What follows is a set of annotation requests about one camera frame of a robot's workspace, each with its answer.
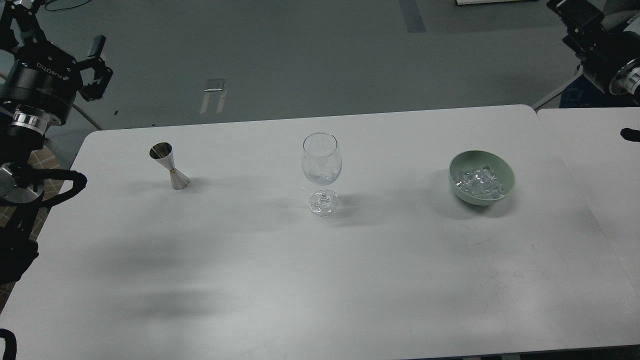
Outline white office chair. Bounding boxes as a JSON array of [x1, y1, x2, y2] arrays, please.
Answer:
[[531, 0, 640, 112]]

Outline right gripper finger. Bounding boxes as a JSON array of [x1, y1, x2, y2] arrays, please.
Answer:
[[546, 0, 606, 56]]

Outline checkered beige cushion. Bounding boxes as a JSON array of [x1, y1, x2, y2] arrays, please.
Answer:
[[0, 145, 62, 311]]

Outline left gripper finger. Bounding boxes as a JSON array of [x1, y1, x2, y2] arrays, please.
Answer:
[[75, 35, 114, 101], [0, 0, 48, 53]]

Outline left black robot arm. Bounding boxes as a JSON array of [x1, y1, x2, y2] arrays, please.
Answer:
[[0, 0, 114, 286]]

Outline black floor cables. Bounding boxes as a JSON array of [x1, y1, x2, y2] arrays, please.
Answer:
[[35, 0, 93, 13]]

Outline clear wine glass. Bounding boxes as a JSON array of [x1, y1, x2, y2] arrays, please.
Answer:
[[301, 132, 343, 218]]

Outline metal floor plate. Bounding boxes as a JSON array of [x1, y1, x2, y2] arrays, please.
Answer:
[[199, 78, 227, 115]]

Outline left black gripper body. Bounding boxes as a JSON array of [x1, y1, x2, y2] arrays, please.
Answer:
[[1, 42, 84, 126]]

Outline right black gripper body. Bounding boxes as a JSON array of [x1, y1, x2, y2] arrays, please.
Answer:
[[574, 22, 640, 98]]

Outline person in white shirt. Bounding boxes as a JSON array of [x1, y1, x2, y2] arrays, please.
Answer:
[[558, 75, 611, 109]]

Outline green ceramic bowl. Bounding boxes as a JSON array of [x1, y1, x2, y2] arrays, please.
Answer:
[[448, 150, 515, 207]]

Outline clear ice cubes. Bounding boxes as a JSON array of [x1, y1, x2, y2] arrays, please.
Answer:
[[451, 165, 506, 199]]

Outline steel cocktail jigger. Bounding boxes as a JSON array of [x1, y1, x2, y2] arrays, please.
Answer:
[[149, 142, 190, 191]]

